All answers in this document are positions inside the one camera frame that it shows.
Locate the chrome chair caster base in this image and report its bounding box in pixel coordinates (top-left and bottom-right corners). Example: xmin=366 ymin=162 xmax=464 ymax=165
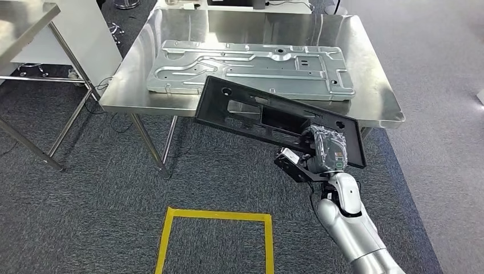
xmin=107 ymin=22 xmax=125 ymax=45

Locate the stainless steel table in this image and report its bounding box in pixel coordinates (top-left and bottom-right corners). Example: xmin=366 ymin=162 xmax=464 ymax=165
xmin=0 ymin=0 xmax=101 ymax=173

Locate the white desk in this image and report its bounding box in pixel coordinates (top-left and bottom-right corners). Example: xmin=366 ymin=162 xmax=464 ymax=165
xmin=154 ymin=0 xmax=315 ymax=15

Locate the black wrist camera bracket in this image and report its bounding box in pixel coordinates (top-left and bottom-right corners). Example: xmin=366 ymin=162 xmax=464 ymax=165
xmin=273 ymin=150 xmax=334 ymax=185

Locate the black device box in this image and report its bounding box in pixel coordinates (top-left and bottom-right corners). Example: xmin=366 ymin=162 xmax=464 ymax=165
xmin=207 ymin=0 xmax=266 ymax=10

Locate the stainless steel workbench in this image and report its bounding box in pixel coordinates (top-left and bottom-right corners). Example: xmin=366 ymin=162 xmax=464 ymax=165
xmin=99 ymin=7 xmax=406 ymax=179

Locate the black plastic plate frame part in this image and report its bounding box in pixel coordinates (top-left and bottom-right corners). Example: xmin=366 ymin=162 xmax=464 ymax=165
xmin=195 ymin=75 xmax=367 ymax=169

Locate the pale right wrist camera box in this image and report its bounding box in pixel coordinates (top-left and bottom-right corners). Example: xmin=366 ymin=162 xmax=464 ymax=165
xmin=279 ymin=147 xmax=302 ymax=165

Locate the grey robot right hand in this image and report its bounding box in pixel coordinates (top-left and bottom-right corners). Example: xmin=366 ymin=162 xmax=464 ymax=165
xmin=301 ymin=124 xmax=349 ymax=175

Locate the stamped grey metal panel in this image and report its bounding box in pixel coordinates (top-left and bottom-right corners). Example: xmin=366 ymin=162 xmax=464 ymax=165
xmin=146 ymin=39 xmax=356 ymax=102

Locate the round stand base with pole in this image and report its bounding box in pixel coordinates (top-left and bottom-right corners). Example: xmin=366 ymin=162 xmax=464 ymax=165
xmin=324 ymin=0 xmax=349 ymax=17

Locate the chrome stool base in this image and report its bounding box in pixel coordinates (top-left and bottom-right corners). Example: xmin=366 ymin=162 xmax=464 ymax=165
xmin=113 ymin=0 xmax=142 ymax=10

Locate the white cabinet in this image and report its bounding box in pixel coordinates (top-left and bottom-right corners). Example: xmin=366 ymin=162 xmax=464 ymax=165
xmin=10 ymin=0 xmax=124 ymax=87

